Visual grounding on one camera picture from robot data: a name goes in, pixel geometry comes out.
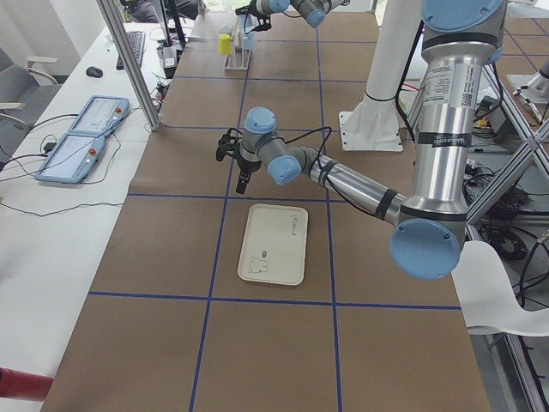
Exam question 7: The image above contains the grey office chair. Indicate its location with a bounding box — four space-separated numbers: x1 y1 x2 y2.
1 49 62 167

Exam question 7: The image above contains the white wire cup rack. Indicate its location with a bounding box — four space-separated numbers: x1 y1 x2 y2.
221 16 252 70

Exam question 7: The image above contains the blue teach pendant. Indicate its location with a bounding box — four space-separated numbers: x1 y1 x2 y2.
69 95 130 136
34 133 106 185

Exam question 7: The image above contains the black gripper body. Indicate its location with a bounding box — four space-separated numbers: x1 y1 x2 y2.
224 130 262 173
235 2 273 32

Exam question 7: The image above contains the aluminium frame post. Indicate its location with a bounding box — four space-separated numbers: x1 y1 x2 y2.
96 0 160 131

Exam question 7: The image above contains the red cylinder object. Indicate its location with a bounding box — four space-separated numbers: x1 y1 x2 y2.
0 367 53 402

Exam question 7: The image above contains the cream plastic tray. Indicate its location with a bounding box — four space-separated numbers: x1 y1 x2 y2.
237 203 308 286

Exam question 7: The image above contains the blue teach pendant lower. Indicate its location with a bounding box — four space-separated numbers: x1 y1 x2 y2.
34 133 106 185

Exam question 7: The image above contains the light blue plastic cup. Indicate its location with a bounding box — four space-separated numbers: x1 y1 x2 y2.
241 32 255 51

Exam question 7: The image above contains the yellow plastic cup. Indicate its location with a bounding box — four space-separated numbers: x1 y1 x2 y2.
218 33 232 56

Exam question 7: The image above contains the black keyboard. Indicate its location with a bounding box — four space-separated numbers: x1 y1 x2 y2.
126 30 146 68

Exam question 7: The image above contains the blue teach pendant upper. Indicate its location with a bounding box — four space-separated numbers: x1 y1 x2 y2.
69 95 130 136

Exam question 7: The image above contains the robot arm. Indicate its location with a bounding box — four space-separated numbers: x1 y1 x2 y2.
235 0 350 33
215 1 507 280

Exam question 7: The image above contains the cream white cup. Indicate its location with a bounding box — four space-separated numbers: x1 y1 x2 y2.
220 22 234 35

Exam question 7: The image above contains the black computer mouse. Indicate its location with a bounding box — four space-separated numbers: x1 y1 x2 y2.
86 66 103 78

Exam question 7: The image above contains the aluminium strut rack frame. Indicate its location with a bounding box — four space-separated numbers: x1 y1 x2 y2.
462 55 548 411

